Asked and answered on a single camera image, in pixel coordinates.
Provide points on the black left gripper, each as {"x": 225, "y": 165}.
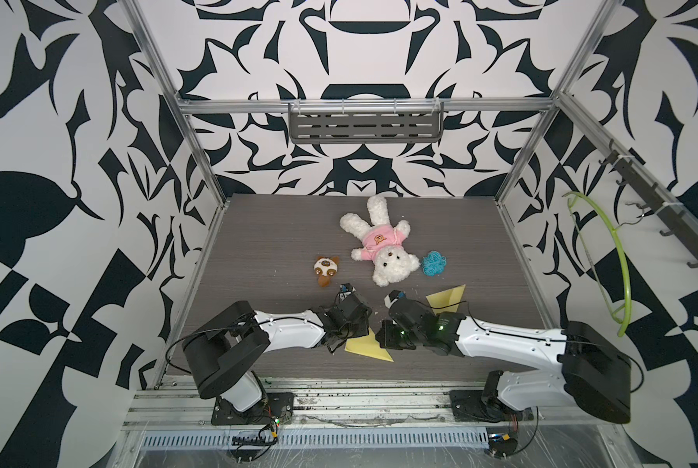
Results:
{"x": 363, "y": 327}

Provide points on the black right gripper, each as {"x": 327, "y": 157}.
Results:
{"x": 384, "y": 339}

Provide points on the yellow square paper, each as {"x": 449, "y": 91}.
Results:
{"x": 447, "y": 300}

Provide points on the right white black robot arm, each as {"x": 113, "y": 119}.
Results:
{"x": 572, "y": 368}

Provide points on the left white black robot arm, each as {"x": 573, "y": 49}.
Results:
{"x": 221, "y": 353}

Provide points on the small brown white plush toy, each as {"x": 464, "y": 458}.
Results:
{"x": 326, "y": 268}

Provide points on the teal yarn bundle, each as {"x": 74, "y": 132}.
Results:
{"x": 434, "y": 264}

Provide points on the white plush bunny pink shirt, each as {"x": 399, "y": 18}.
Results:
{"x": 382, "y": 243}

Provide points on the grey perforated metal shelf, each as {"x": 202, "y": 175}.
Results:
{"x": 366, "y": 122}

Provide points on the green clothes hanger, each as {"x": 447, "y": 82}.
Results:
{"x": 611, "y": 272}

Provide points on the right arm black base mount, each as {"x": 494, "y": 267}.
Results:
{"x": 484, "y": 405}

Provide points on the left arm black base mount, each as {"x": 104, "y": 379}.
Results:
{"x": 255, "y": 406}

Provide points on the white slotted cable duct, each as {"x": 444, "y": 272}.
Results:
{"x": 323, "y": 438}

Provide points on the grey wall hook rail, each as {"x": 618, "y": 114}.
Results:
{"x": 679, "y": 221}

